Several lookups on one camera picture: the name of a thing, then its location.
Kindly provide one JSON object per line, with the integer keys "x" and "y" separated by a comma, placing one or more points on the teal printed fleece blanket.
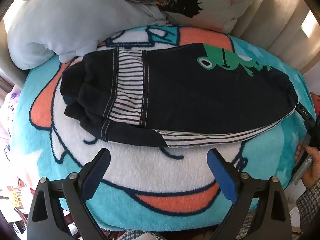
{"x": 155, "y": 172}

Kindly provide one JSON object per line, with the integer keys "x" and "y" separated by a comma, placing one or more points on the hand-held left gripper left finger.
{"x": 94, "y": 176}

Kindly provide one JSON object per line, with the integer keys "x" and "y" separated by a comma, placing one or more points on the light blue plush pillow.
{"x": 75, "y": 17}

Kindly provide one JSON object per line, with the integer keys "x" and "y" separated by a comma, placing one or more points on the person's right hand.
{"x": 313, "y": 170}

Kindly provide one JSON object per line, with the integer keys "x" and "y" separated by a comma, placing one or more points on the navy frog print pants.
{"x": 185, "y": 95}

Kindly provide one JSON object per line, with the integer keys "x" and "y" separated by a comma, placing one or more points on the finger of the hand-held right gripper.
{"x": 304, "y": 116}

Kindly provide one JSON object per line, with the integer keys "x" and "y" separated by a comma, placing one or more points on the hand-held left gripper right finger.
{"x": 222, "y": 175}

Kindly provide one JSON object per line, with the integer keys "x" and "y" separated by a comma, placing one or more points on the person's right forearm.
{"x": 310, "y": 207}

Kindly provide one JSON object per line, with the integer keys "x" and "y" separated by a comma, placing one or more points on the pink printed cloth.
{"x": 8, "y": 120}

